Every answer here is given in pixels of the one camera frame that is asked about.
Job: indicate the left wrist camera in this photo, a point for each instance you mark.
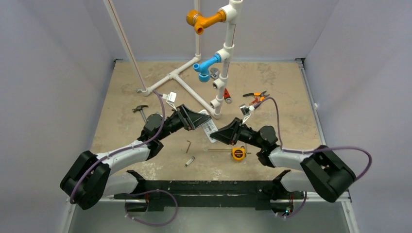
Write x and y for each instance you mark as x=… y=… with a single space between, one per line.
x=170 y=97

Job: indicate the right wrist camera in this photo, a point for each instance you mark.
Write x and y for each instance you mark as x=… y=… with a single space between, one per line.
x=246 y=109

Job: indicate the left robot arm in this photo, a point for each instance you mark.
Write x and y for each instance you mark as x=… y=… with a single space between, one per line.
x=92 y=176

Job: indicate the orange handled pliers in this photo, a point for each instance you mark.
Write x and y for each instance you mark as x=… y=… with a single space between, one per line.
x=258 y=94

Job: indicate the white remote control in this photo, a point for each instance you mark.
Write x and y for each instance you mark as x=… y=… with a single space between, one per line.
x=209 y=127

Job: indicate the blue pipe fitting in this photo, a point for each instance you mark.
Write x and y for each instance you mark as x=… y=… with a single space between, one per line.
x=203 y=68

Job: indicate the white PVC pipe frame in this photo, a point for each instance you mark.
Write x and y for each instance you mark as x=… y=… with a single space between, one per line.
x=228 y=14

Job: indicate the yellow tape measure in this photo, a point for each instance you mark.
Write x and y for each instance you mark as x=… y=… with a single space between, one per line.
x=238 y=154

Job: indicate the silver pipe clamp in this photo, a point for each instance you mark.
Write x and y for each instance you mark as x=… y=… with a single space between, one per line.
x=214 y=73

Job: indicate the black base bar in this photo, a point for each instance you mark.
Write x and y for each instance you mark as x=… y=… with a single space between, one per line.
x=260 y=195

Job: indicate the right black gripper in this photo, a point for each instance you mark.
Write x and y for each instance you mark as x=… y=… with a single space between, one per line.
x=236 y=132

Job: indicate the orange pipe fitting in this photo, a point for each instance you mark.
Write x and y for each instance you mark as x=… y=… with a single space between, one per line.
x=200 y=23

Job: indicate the aluminium frame rail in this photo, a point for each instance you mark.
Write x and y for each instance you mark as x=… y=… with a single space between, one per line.
x=310 y=215

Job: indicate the red adjustable wrench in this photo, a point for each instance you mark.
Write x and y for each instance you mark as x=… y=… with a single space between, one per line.
x=226 y=96

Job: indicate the silver battery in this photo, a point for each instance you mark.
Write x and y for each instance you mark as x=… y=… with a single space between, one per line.
x=189 y=161

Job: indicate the red handled cutter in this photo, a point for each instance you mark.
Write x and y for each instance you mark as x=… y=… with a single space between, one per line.
x=256 y=100

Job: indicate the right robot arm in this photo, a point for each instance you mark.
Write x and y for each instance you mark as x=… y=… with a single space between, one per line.
x=320 y=171

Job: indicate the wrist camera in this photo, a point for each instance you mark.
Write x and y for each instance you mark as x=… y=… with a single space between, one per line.
x=246 y=109
x=170 y=97

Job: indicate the black hammer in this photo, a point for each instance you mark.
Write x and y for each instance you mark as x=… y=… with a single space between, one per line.
x=140 y=108

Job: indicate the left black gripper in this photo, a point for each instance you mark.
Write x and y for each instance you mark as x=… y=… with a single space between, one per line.
x=190 y=120

